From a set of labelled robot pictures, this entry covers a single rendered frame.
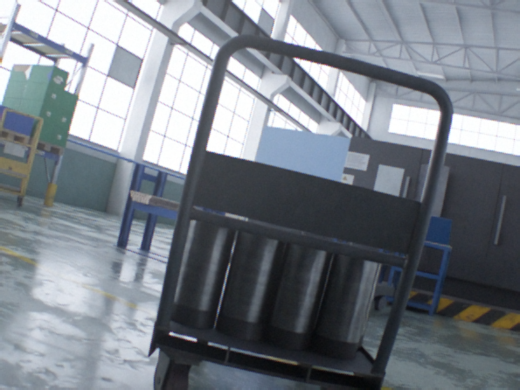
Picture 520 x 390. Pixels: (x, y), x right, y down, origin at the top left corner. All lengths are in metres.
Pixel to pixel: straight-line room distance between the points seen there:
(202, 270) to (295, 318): 0.26
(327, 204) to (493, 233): 6.06
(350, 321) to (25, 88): 8.67
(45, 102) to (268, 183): 8.12
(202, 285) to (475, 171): 6.24
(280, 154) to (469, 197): 2.80
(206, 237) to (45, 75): 8.14
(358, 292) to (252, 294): 0.27
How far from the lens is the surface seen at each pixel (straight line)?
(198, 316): 1.42
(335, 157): 7.79
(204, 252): 1.40
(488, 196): 7.33
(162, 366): 1.49
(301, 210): 1.25
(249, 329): 1.42
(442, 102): 1.30
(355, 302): 1.43
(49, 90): 9.28
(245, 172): 1.25
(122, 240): 5.80
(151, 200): 5.56
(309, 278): 1.40
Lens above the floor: 0.54
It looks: 4 degrees up
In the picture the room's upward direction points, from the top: 13 degrees clockwise
